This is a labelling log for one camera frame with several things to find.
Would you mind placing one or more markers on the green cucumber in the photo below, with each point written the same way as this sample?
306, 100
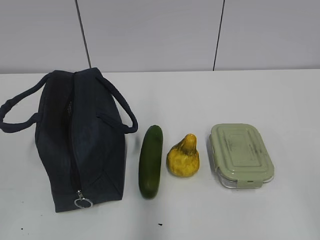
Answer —
150, 160

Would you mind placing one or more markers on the yellow toy pear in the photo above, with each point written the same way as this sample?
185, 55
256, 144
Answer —
183, 159

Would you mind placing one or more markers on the dark blue zipper lunch bag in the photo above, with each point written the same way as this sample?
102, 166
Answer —
80, 130

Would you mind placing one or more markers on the glass container with green lid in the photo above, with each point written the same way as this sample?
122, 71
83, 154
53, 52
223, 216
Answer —
240, 157

